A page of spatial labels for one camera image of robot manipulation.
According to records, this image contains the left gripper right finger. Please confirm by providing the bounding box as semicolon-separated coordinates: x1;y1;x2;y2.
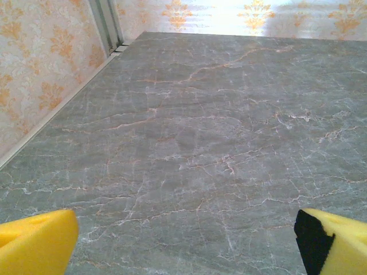
294;207;367;275

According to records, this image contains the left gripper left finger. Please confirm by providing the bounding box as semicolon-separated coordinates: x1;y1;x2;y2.
0;208;80;275

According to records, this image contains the aluminium frame post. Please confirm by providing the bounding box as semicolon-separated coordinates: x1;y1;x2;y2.
87;0;131;57

